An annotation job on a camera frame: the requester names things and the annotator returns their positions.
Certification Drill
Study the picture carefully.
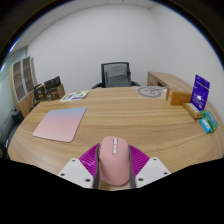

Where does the pink computer mouse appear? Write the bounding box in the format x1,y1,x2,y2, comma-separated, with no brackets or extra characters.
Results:
98,135,131,187

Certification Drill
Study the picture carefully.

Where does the black leather armchair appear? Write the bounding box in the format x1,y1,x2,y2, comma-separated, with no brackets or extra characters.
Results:
0,108,24,158

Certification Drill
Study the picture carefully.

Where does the green box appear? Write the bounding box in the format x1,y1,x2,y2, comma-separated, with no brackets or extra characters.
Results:
200,109,219,132

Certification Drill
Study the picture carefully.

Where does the ceiling light panel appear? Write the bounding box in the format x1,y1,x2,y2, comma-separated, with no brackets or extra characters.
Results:
8,38,21,54

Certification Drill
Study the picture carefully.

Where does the small black swivel chair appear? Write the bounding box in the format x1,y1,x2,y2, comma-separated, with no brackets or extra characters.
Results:
32,83,44,108

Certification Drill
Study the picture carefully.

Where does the black mesh office chair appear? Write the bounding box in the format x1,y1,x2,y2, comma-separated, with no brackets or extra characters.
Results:
91,61,142,89

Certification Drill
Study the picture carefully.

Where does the purple standing package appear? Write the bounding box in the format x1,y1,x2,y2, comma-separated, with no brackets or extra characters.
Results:
189,74,211,112

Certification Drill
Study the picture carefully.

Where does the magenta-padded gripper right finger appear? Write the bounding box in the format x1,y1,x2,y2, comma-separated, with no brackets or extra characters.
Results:
127,144,172,190

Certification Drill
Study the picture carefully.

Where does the green and purple sticker sheet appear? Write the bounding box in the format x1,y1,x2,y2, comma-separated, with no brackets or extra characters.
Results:
59,89,91,102

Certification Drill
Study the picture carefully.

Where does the large brown cardboard box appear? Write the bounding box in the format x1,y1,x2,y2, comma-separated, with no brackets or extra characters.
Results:
46,84,66,101

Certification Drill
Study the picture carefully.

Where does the paper with round print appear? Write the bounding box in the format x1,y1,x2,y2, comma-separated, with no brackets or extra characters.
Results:
135,85,168,100

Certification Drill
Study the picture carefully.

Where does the wooden cabinet with glass doors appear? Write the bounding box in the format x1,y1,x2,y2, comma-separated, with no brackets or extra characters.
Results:
8,55,39,118

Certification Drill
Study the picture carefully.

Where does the pink-blue gradient mouse pad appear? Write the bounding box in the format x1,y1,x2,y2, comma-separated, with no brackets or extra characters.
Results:
32,106,87,143

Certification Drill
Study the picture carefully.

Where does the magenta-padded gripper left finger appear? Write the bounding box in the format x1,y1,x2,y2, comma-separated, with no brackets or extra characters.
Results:
57,143,101,190

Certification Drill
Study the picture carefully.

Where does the pale yellow box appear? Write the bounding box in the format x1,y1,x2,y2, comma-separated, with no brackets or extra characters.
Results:
183,102,203,120

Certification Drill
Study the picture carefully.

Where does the small dark brown box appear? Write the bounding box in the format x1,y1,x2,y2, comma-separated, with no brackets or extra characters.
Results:
39,84,50,102

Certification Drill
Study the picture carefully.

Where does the small blue box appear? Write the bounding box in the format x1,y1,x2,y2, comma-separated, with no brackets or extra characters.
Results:
199,117,213,134

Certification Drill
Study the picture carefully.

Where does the black box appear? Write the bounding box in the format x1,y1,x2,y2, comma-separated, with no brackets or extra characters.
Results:
43,75,62,91

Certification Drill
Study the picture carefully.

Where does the wooden side desk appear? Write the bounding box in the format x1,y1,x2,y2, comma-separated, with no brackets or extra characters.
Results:
147,71,195,95

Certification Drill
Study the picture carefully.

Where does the orange-brown box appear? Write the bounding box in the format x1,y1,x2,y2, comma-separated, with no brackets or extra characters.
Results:
165,87,193,107

